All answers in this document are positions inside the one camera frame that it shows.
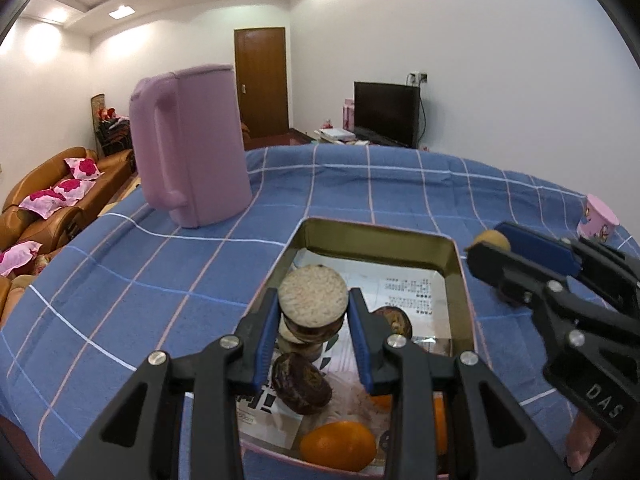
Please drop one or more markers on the pink tin box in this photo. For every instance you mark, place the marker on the pink tin box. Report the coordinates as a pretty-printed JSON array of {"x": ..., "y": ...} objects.
[{"x": 375, "y": 242}]

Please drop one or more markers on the brown wooden door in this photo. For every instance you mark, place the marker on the brown wooden door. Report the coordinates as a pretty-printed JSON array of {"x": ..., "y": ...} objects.
[{"x": 262, "y": 80}]

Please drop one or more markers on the black television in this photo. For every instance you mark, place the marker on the black television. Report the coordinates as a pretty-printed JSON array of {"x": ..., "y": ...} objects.
[{"x": 385, "y": 112}]

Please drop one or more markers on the tall pink box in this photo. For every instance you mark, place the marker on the tall pink box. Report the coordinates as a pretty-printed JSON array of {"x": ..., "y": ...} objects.
[{"x": 348, "y": 116}]

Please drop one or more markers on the round beige-topped cake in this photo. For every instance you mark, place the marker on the round beige-topped cake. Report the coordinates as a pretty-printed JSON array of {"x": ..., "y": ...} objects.
[{"x": 312, "y": 295}]

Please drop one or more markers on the pink kettle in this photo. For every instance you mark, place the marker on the pink kettle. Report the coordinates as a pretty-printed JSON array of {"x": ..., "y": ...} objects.
[{"x": 200, "y": 150}]

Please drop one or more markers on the square ceiling light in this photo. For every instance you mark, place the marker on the square ceiling light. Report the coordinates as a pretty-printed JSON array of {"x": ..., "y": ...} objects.
[{"x": 120, "y": 10}]

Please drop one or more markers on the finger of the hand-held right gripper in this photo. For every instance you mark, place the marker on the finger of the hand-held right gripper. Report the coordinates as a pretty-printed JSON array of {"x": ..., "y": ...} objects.
[
  {"x": 505, "y": 272},
  {"x": 540, "y": 250}
]

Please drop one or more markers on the printed paper lining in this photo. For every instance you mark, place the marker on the printed paper lining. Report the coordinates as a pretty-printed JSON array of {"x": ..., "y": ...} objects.
[{"x": 400, "y": 285}]

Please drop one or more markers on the blue checked tablecloth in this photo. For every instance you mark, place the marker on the blue checked tablecloth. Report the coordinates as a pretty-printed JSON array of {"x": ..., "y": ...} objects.
[{"x": 150, "y": 285}]

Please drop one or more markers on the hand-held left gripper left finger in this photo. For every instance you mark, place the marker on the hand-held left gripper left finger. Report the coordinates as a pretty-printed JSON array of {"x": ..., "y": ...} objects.
[{"x": 265, "y": 345}]

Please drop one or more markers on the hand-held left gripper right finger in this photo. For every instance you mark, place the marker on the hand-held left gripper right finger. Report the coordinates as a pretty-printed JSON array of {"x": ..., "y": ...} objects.
[{"x": 362, "y": 345}]

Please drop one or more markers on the brown leather sofa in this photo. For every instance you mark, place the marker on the brown leather sofa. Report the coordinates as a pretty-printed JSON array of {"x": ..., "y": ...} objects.
[
  {"x": 55, "y": 225},
  {"x": 245, "y": 135}
]

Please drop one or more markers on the white books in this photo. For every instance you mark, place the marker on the white books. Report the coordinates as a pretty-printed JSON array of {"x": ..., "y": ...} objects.
[{"x": 337, "y": 134}]

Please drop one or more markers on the large orange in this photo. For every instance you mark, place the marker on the large orange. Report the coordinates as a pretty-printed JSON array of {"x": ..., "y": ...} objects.
[
  {"x": 337, "y": 445},
  {"x": 440, "y": 425}
]

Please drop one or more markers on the person's right hand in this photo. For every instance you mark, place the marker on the person's right hand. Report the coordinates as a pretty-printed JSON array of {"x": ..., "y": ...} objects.
[{"x": 580, "y": 442}]

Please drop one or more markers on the wall power socket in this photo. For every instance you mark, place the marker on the wall power socket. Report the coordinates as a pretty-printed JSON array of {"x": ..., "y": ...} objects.
[{"x": 417, "y": 77}]

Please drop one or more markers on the pink cartoon cup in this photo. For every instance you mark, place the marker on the pink cartoon cup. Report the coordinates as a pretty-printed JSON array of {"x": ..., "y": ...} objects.
[{"x": 597, "y": 222}]

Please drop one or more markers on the pink floral cushion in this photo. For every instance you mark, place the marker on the pink floral cushion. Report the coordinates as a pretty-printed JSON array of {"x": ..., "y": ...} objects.
[
  {"x": 17, "y": 255},
  {"x": 70, "y": 189},
  {"x": 42, "y": 205},
  {"x": 82, "y": 166}
]

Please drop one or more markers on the black chair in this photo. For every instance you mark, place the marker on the black chair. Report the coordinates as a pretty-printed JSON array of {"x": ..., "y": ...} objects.
[{"x": 114, "y": 135}]

